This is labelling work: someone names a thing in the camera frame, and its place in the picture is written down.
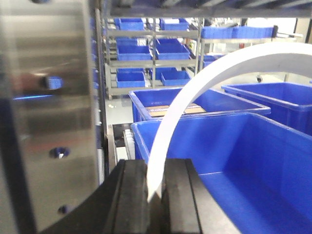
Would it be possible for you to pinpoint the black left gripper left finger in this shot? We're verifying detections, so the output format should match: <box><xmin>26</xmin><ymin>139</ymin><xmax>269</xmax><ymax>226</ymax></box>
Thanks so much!
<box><xmin>42</xmin><ymin>160</ymin><xmax>149</xmax><ymax>234</ymax></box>

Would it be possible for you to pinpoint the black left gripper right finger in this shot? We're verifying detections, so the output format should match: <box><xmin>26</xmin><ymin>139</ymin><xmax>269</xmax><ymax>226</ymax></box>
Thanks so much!
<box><xmin>161</xmin><ymin>158</ymin><xmax>240</xmax><ymax>234</ymax></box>

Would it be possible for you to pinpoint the white half-ring pipe clamp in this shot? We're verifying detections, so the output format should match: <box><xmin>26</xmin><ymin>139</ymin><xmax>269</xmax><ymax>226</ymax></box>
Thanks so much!
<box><xmin>147</xmin><ymin>42</ymin><xmax>312</xmax><ymax>201</ymax></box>

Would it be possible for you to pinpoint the near blue plastic bin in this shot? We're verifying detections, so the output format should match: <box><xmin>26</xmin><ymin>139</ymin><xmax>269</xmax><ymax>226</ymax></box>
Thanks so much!
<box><xmin>130</xmin><ymin>112</ymin><xmax>312</xmax><ymax>234</ymax></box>

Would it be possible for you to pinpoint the blue plastic bin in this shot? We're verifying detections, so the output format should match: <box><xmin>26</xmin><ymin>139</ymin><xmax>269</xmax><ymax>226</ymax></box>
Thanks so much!
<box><xmin>129</xmin><ymin>88</ymin><xmax>271</xmax><ymax>122</ymax></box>
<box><xmin>130</xmin><ymin>112</ymin><xmax>312</xmax><ymax>234</ymax></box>
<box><xmin>221</xmin><ymin>82</ymin><xmax>312</xmax><ymax>135</ymax></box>

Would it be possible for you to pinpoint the middle blue plastic bin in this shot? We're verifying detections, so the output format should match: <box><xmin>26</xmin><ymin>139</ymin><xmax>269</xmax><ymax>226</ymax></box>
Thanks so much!
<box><xmin>129</xmin><ymin>88</ymin><xmax>271</xmax><ymax>122</ymax></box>

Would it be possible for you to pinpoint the right blue plastic bin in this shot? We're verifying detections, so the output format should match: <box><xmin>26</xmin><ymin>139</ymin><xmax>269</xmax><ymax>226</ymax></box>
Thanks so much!
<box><xmin>221</xmin><ymin>82</ymin><xmax>312</xmax><ymax>135</ymax></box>

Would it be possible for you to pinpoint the stainless steel rack upright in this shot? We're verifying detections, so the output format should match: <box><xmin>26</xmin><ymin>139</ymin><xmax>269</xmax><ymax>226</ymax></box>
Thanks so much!
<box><xmin>0</xmin><ymin>0</ymin><xmax>101</xmax><ymax>234</ymax></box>

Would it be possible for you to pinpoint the grey shelving rack with bins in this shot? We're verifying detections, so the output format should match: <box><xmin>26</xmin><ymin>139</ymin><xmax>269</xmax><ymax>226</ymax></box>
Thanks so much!
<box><xmin>102</xmin><ymin>18</ymin><xmax>277</xmax><ymax>98</ymax></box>

